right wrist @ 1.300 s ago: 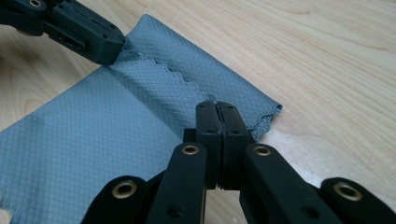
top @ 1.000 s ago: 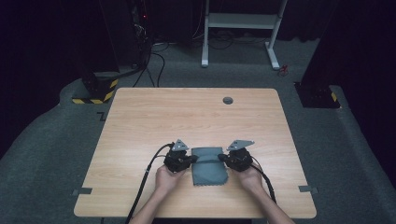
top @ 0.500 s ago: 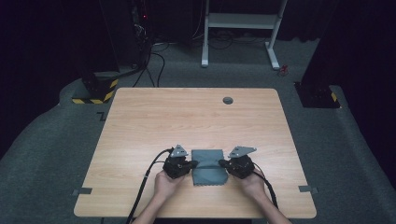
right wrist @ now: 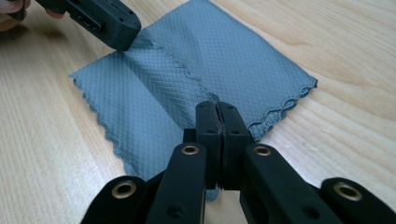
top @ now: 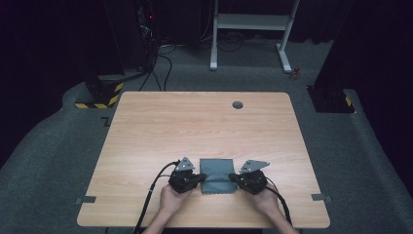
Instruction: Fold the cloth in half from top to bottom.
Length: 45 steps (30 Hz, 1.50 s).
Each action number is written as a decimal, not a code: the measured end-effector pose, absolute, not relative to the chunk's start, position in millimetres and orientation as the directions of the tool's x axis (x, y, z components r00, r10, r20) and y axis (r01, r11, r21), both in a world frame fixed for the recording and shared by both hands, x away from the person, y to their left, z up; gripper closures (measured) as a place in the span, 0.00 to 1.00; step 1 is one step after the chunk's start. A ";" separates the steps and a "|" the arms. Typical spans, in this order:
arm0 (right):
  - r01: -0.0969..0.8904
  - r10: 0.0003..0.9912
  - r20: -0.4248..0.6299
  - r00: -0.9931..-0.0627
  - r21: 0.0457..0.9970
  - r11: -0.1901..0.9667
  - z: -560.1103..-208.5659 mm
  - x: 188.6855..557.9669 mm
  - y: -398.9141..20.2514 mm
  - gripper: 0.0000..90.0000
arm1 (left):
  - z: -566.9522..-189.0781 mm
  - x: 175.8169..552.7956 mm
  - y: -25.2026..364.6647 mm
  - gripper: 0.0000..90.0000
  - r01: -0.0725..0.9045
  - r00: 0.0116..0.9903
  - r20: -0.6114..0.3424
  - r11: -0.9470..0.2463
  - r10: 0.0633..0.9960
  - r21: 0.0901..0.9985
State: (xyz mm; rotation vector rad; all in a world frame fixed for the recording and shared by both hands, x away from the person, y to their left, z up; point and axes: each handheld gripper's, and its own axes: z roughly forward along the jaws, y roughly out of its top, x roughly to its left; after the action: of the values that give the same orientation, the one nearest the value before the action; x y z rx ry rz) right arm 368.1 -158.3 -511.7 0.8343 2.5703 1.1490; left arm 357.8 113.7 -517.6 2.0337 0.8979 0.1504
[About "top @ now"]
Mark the person's right hand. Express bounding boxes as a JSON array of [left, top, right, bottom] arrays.
[[255, 182, 282, 218]]

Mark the black base with yellow mark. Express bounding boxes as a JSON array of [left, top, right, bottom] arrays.
[[306, 85, 356, 114]]

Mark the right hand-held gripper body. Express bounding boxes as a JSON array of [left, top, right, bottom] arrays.
[[239, 159, 271, 196]]

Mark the black floor cable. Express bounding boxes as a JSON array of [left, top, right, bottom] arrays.
[[138, 53, 173, 93]]

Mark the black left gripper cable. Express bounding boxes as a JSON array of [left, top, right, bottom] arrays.
[[132, 159, 181, 234]]

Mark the gray tape strip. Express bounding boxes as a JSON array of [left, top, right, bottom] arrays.
[[75, 195, 97, 205], [311, 193, 333, 204]]

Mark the dark equipment rack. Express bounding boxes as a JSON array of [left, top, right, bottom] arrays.
[[135, 0, 161, 70]]

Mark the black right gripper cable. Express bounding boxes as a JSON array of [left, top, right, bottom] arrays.
[[265, 182, 293, 226]]

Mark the white metal stand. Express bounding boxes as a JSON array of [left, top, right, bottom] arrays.
[[208, 0, 301, 74]]

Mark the person's left hand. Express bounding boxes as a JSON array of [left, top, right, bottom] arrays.
[[158, 183, 193, 217]]

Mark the gray cloth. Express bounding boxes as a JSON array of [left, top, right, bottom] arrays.
[[199, 158, 238, 195]]

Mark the black yellow striped stand base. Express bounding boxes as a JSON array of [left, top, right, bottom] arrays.
[[75, 75, 125, 110]]

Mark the black curtain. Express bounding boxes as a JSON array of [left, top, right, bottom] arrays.
[[0, 0, 125, 172], [313, 0, 413, 191]]

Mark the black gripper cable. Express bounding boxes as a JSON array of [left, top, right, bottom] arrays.
[[265, 182, 293, 226], [132, 159, 181, 234]]

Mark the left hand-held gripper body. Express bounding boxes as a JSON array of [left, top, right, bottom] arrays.
[[168, 156, 198, 195]]

